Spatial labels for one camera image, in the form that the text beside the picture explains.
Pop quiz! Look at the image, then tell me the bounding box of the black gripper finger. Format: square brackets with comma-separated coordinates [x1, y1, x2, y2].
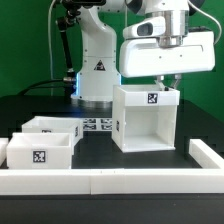
[155, 75, 165, 90]
[171, 74, 182, 89]

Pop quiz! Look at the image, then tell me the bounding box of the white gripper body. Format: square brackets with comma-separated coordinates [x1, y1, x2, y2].
[119, 31, 215, 78]

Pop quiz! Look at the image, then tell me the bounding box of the white drawer cabinet box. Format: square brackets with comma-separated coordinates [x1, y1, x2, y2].
[112, 84, 180, 153]

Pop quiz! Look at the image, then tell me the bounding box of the white drawer tray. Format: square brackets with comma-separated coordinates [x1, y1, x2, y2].
[22, 116, 83, 145]
[6, 133, 72, 169]

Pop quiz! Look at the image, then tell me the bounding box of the white front drawer tray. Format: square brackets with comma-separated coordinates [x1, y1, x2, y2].
[6, 133, 72, 169]

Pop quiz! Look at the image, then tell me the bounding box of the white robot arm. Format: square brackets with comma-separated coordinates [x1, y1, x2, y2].
[61, 0, 215, 105]

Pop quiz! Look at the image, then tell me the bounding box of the paper sheet with markers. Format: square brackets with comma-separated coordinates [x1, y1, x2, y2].
[83, 118, 112, 131]

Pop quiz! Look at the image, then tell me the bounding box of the white right fence piece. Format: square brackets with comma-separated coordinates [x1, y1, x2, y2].
[189, 139, 224, 169]

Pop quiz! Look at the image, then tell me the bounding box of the white fence piece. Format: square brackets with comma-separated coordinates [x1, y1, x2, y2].
[189, 139, 224, 169]
[0, 138, 8, 166]

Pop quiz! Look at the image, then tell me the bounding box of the white left fence piece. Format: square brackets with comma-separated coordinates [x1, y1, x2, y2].
[0, 138, 8, 166]

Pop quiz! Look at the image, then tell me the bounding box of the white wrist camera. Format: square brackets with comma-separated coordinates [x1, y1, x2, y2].
[123, 16, 166, 39]

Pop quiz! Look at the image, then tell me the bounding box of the white front fence wall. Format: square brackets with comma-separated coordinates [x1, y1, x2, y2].
[0, 169, 224, 195]

